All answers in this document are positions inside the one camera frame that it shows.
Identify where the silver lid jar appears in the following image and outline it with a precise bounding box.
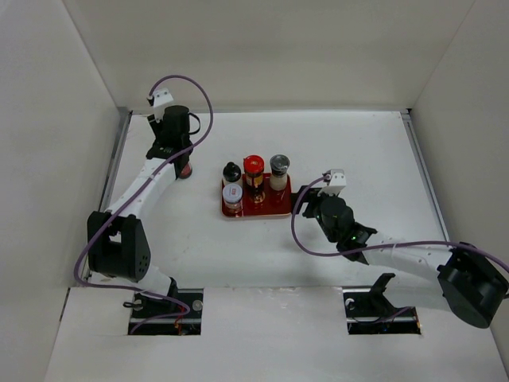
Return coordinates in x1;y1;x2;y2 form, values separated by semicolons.
270;154;290;191

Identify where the purple cable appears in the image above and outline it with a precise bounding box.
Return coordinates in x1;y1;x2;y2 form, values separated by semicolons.
73;74;214;334
290;170;509;325

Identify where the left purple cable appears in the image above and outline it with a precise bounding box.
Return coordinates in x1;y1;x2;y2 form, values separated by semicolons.
73;74;214;334

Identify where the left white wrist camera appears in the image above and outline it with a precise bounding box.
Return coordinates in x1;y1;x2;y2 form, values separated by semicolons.
147;88;174;109

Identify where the red lid sauce jar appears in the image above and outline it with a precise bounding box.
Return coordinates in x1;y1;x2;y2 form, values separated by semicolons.
243;154;265;204

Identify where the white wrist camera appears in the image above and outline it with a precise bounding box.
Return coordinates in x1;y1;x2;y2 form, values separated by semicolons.
147;88;174;109
318;169;347;197

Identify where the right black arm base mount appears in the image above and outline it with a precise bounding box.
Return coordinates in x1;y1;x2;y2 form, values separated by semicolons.
342;273;421;335

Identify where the red rectangular tray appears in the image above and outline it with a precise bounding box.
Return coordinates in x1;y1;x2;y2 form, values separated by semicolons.
220;173;293;218

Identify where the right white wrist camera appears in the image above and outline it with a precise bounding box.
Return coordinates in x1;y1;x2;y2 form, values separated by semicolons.
318;169;347;197

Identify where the dark sauce glass bottle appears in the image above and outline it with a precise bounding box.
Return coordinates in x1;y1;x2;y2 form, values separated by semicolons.
176;161;192;180

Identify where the small jar pink label lid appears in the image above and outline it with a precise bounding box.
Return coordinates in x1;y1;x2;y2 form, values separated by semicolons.
222;183;243;214

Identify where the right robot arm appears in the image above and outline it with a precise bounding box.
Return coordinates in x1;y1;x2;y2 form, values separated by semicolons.
290;187;508;329

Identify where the white bottle black cap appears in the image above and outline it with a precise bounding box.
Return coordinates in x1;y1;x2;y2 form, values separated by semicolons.
222;162;243;186

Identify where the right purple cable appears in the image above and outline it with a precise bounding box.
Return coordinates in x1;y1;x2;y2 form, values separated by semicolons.
290;170;509;325

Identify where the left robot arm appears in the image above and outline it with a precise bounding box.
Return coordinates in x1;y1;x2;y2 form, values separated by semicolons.
87;105;194;318

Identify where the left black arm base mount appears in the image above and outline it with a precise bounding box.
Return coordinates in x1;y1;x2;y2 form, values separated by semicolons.
122;289;204;337

